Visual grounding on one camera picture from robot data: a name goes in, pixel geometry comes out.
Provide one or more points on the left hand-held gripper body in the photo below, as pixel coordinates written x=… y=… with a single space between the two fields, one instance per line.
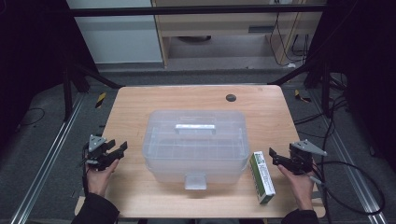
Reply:
x=98 y=155

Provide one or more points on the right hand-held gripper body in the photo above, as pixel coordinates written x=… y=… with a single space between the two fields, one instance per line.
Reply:
x=300 y=160

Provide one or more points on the green and white carton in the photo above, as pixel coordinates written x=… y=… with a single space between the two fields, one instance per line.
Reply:
x=262 y=177

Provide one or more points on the clear plastic storage box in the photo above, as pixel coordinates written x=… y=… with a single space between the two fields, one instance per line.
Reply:
x=196 y=149

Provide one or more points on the person's left hand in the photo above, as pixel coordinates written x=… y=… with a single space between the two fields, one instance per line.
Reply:
x=98 y=182

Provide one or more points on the person's right hand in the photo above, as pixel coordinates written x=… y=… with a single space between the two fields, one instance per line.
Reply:
x=302 y=188

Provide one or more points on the grey tape strip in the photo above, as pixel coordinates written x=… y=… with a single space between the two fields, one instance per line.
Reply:
x=317 y=195
x=76 y=193

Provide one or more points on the yellow black floor tape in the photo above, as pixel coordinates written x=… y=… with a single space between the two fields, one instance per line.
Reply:
x=300 y=96
x=100 y=100

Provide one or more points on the black metal stand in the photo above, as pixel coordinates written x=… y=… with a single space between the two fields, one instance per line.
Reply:
x=67 y=93
x=326 y=90

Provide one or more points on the dark round table grommet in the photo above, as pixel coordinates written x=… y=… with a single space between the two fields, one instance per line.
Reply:
x=231 y=98

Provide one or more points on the white cabinet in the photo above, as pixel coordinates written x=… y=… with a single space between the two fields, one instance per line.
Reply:
x=118 y=37

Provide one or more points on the black curtain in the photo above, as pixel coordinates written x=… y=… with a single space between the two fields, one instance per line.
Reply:
x=31 y=46
x=367 y=62

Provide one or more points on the light wooden desk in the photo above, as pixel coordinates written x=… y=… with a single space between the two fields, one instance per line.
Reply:
x=218 y=26

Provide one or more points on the black horizontal metal bar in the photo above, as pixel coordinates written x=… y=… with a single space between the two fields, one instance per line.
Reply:
x=186 y=11

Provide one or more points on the aluminium floor rail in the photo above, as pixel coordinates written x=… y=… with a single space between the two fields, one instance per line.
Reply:
x=351 y=174
x=46 y=161

